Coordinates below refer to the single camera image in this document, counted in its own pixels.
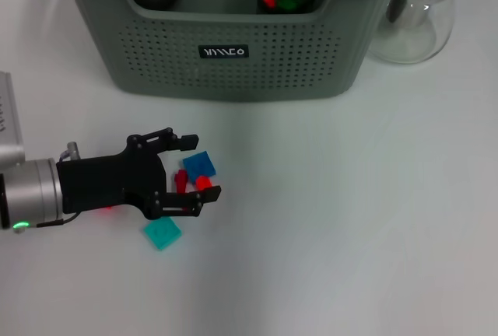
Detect black cable with silver plug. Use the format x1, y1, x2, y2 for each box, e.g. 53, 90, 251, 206
37, 211, 79, 228

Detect blue square plate brick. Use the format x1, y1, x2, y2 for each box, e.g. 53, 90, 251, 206
182, 150, 217, 178

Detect grey perforated storage bin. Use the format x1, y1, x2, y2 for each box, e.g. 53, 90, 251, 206
52, 0, 409, 103

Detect teal square plate brick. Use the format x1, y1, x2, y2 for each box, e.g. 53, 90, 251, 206
142, 217, 184, 252

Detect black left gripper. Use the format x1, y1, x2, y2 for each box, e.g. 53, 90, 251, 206
56, 127, 223, 221

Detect glass carafe with black lid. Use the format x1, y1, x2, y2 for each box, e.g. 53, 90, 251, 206
365, 0, 462, 65

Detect dark red curved brick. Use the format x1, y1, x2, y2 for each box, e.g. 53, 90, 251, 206
174, 169, 188, 194

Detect silver wrist connector stub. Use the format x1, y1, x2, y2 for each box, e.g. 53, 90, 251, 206
58, 141, 81, 162

